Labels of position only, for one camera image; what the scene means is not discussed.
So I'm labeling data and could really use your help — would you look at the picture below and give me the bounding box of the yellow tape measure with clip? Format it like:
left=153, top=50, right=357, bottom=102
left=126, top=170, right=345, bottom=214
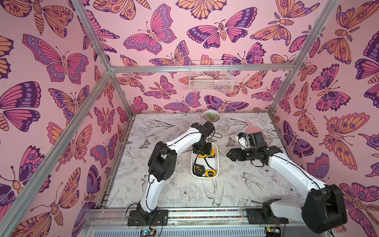
left=198, top=153, right=215, bottom=159

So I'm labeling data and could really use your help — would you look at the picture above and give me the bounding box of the black yellow tape measure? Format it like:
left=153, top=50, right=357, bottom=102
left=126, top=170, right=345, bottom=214
left=192, top=164, right=205, bottom=177
left=205, top=169, right=217, bottom=178

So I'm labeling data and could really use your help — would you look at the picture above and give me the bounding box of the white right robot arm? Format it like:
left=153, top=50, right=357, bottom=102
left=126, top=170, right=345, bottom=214
left=227, top=132, right=348, bottom=234

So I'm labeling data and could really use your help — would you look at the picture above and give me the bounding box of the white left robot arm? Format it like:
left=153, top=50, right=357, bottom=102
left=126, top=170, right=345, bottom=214
left=137, top=121, right=215, bottom=214

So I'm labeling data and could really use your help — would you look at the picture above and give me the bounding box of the white storage box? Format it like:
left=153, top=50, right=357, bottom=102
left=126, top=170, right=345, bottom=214
left=190, top=142, right=220, bottom=179

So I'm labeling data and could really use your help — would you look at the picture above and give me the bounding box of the pink hand brush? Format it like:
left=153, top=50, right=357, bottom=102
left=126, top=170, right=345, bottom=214
left=245, top=120, right=262, bottom=135

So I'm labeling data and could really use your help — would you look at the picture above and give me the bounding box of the white plant pot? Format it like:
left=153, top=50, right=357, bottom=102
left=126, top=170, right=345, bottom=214
left=203, top=109, right=221, bottom=123

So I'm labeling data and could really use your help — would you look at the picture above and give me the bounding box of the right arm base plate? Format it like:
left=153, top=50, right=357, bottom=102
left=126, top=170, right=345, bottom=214
left=243, top=198, right=289, bottom=225

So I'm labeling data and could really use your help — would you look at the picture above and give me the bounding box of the white wire wall basket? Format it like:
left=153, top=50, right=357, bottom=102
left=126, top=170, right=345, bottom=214
left=188, top=60, right=235, bottom=93

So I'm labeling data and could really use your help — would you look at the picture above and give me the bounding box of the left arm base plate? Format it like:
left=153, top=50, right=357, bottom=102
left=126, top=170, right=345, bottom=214
left=127, top=209, right=168, bottom=226

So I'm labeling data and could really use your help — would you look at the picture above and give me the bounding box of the aluminium front rail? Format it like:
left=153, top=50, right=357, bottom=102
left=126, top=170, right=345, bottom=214
left=79, top=207, right=317, bottom=237

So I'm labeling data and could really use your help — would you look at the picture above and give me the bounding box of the aluminium cage frame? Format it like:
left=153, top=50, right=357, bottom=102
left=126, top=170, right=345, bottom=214
left=0, top=0, right=341, bottom=237

